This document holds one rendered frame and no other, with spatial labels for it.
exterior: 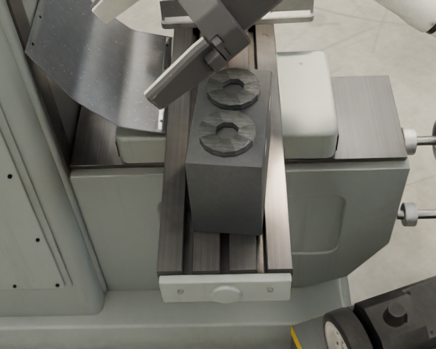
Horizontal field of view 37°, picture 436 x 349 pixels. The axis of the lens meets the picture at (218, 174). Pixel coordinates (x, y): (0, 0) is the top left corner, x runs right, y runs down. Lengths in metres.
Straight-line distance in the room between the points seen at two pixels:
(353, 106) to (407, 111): 1.11
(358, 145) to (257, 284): 0.56
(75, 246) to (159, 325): 0.37
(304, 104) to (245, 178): 0.52
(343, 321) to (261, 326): 0.47
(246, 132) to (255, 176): 0.07
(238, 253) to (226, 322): 0.80
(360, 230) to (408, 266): 0.57
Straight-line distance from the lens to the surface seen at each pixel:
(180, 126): 1.32
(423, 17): 1.27
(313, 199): 1.63
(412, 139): 1.70
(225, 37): 0.48
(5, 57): 1.30
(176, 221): 1.17
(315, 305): 1.95
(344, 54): 2.96
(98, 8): 0.56
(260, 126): 1.05
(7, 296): 1.97
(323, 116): 1.49
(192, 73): 0.49
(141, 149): 1.49
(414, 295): 1.55
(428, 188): 2.51
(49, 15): 1.43
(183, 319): 1.93
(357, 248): 1.82
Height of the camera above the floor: 1.91
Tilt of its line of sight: 51 degrees down
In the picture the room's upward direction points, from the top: 4 degrees counter-clockwise
